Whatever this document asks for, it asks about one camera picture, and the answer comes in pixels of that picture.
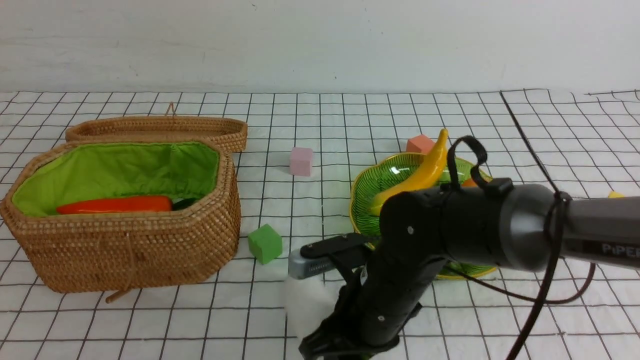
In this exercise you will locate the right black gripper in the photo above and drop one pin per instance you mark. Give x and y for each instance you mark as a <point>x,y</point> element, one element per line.
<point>372,309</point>

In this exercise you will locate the white toy radish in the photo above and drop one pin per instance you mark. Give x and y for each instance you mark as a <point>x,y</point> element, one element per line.
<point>307,303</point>

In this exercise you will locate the yellow toy banana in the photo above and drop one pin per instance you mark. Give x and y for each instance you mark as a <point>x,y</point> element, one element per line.
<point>426,175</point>

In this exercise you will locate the orange toy mango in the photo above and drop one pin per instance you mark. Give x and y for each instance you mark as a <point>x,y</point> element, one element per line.
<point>469,183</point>

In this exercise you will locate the orange toy carrot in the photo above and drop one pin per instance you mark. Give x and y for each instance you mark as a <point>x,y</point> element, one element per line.
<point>126,205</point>

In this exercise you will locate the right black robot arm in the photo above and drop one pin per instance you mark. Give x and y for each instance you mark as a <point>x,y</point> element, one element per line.
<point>524,227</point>

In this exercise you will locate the green glass plate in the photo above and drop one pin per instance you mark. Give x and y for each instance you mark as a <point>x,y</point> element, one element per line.
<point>386,174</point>

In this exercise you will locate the green foam cube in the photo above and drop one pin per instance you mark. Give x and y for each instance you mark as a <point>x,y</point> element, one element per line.
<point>265,244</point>

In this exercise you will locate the orange foam cube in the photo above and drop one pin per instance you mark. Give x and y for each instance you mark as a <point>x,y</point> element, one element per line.
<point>419,144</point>

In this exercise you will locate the pink foam cube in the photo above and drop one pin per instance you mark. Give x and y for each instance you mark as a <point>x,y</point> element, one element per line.
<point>301,161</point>

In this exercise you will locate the white grid tablecloth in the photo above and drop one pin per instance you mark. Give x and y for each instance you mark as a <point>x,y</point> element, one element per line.
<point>589,144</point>

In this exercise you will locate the wicker basket lid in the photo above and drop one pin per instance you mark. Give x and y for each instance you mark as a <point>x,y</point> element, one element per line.
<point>229,134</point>

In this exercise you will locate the yellow foam cube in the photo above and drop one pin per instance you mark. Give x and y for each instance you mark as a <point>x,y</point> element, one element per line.
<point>615,194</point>

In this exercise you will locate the wicker basket green lining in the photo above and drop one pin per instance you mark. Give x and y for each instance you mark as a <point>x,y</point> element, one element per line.
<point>118,252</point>

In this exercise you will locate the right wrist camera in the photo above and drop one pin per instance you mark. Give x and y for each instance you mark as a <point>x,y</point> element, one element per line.
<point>344,253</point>

